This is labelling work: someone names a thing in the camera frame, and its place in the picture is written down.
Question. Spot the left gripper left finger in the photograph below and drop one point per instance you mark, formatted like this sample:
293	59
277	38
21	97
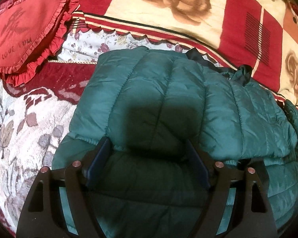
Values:
57	204

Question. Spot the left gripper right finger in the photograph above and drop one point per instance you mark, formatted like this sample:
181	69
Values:
251	215

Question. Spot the green quilted puffer jacket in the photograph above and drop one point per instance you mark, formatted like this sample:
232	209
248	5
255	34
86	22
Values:
148	103

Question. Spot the floral white red bedspread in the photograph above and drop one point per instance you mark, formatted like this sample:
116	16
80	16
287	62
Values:
35	116

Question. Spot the red heart ruffled pillow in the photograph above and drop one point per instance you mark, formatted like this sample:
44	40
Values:
30	32

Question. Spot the red checkered rose blanket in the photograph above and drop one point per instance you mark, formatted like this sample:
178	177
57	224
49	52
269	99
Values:
259	33

